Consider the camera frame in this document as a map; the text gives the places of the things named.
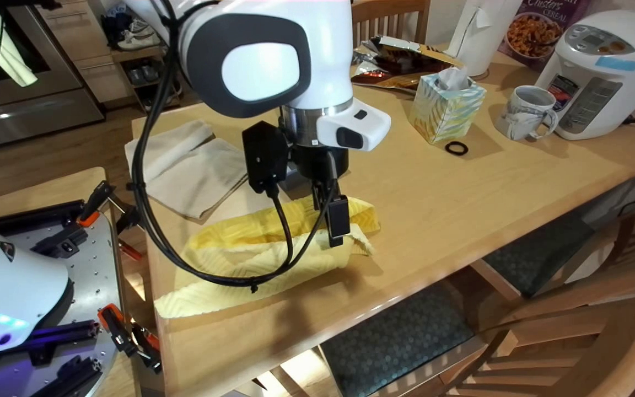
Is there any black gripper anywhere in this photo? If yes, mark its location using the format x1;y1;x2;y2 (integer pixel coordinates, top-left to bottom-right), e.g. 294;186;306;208
284;141;352;250

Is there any yellow towel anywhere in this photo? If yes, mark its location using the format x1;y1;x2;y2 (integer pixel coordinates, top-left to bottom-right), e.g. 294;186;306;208
156;194;384;321

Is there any beige cloth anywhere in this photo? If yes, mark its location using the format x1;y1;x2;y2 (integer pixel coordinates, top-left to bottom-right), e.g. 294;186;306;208
124;120;251;224

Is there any wooden chair with dark cushion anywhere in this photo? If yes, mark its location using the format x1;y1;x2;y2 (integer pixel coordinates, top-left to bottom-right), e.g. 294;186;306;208
470;187;635;304
315;282;635;397

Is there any patterned tissue box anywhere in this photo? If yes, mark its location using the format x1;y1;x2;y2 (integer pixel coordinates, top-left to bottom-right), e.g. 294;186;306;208
407;66;489;147

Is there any brown snack bag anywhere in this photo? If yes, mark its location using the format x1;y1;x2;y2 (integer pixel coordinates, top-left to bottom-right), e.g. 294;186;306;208
348;34;460;97

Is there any orange black clamp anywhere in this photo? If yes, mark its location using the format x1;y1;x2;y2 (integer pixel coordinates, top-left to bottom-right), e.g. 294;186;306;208
31;182;120;261
114;239;148;268
95;302;163;375

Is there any white mug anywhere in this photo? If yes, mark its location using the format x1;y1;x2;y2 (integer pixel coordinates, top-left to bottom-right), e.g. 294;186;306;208
499;84;559;144

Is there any wooden shoe rack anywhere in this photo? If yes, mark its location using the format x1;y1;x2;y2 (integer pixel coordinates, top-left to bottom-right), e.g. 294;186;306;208
102;0;187;116

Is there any grey robot mounting plate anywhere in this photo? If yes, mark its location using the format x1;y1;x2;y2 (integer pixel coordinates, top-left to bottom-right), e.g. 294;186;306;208
0;197;146;397

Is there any purple cereal box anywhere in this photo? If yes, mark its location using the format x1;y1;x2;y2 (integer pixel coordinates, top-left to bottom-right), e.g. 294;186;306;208
503;0;594;66

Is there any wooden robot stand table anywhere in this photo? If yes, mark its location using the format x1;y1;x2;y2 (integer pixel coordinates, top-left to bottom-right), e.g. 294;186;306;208
0;169;150;397

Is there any white electric water boiler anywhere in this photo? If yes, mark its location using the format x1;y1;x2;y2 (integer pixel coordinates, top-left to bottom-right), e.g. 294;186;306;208
536;10;635;141

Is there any stainless steel appliance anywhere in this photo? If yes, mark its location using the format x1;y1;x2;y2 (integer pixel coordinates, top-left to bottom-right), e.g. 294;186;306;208
0;0;106;150

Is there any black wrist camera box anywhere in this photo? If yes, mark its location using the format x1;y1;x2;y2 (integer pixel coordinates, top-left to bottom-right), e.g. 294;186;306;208
240;120;292;199

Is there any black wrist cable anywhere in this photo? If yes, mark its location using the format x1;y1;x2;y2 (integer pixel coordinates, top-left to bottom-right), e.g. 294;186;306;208
127;0;335;293

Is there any black rubber ring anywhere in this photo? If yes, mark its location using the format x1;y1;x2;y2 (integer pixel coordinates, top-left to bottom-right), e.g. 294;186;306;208
443;140;471;159

